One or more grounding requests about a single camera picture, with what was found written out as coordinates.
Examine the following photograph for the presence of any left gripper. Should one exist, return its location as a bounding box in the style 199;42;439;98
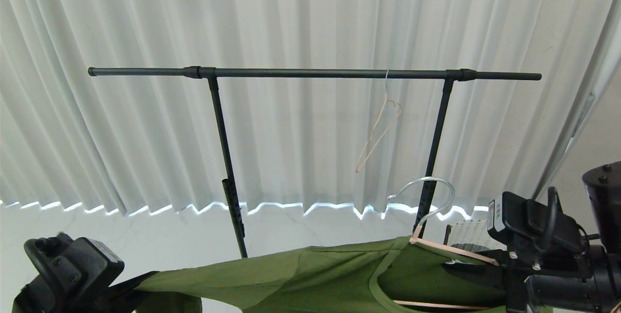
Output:
104;271;160;313

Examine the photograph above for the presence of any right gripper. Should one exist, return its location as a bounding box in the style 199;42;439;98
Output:
505;245;621;313

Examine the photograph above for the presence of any pink clothes hanger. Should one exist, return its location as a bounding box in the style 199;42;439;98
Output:
356;69;403;174
387;177;501;311

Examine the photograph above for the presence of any green shirt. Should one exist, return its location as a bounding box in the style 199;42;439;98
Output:
12;236;554;313

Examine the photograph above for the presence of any white laundry basket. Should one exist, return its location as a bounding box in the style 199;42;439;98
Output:
445;220;506;254

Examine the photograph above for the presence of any black clothes rack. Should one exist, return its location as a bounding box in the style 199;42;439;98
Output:
88;66;542;259

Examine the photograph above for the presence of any white curtain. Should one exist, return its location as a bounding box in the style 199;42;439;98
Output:
0;0;621;221

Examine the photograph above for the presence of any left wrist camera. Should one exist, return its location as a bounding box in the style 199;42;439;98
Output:
23;232;126;313

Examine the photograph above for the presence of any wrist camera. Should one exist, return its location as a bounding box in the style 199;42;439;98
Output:
487;191;585;270
23;232;126;313

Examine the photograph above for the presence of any black cable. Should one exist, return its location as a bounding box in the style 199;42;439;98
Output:
543;186;559;251

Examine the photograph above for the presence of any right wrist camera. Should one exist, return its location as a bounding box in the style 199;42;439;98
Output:
487;191;585;270

